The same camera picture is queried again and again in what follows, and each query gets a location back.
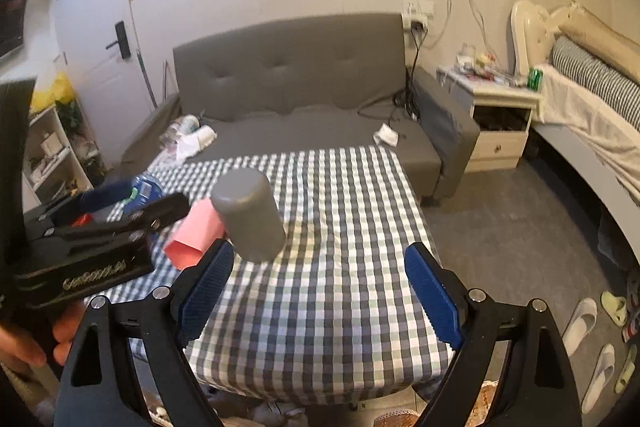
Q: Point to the white slipper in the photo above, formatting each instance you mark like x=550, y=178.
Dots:
x=599, y=377
x=580, y=324

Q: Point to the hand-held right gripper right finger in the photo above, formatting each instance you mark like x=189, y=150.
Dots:
x=434, y=292

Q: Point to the pink cup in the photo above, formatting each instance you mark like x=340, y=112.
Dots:
x=192, y=234

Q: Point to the crumpled white tissue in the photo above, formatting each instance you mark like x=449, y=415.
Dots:
x=386, y=135

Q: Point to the white cloth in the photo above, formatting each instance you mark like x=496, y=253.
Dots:
x=197, y=142

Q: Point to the white nightstand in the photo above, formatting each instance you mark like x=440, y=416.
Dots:
x=500, y=122

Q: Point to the yellow bag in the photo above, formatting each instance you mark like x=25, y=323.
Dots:
x=52, y=94

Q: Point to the striped pillow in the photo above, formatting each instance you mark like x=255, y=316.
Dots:
x=595, y=69

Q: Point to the green can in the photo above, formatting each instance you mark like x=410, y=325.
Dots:
x=535, y=78

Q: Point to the grey sofa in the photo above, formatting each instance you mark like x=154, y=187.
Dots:
x=305, y=92

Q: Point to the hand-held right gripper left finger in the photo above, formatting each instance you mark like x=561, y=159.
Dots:
x=202, y=289

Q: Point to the white door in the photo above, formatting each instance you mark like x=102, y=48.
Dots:
x=92, y=7

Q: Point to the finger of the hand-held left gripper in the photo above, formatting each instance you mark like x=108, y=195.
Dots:
x=150, y=214
x=107, y=196

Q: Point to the bed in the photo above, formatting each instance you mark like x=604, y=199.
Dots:
x=585, y=127

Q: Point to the grey cup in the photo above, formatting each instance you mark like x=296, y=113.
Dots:
x=248, y=213

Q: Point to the wall power outlet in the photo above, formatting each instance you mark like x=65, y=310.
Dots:
x=419, y=14

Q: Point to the white shelf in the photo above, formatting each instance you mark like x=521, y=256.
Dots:
x=55, y=152

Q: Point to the checkered tablecloth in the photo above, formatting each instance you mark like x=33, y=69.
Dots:
x=310, y=272

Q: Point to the black door lock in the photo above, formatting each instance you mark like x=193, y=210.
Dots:
x=120, y=39

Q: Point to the person's left hand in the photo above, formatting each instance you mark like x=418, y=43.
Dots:
x=47, y=337

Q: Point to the green slipper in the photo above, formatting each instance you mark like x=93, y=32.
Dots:
x=626, y=372
x=615, y=307

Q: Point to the beige bolster pillow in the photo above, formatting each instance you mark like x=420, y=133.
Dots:
x=600, y=34

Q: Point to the plastic water bottle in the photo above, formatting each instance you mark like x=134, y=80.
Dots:
x=145, y=192

